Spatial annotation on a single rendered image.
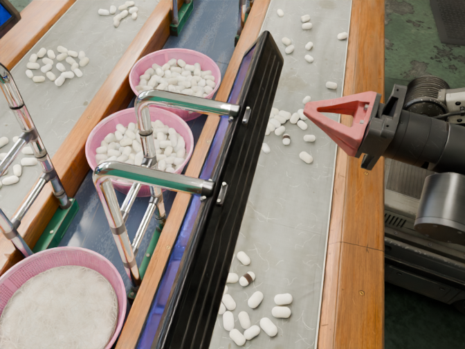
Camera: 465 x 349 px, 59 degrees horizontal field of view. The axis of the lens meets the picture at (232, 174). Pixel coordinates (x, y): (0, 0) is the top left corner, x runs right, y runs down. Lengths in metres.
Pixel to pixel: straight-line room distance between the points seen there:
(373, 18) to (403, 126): 1.17
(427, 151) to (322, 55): 0.98
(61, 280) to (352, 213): 0.64
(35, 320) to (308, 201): 0.62
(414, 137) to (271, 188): 0.57
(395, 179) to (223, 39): 0.78
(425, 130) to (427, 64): 2.47
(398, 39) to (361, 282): 2.40
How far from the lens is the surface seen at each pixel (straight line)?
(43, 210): 1.00
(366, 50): 1.46
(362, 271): 0.90
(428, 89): 1.33
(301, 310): 0.86
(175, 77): 1.28
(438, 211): 0.47
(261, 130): 0.66
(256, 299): 0.84
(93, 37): 1.50
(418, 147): 0.49
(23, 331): 0.92
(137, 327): 0.82
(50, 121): 1.22
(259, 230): 0.93
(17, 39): 1.51
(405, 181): 1.49
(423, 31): 3.27
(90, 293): 0.90
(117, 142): 1.13
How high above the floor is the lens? 1.53
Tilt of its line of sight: 51 degrees down
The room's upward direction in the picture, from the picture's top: 4 degrees clockwise
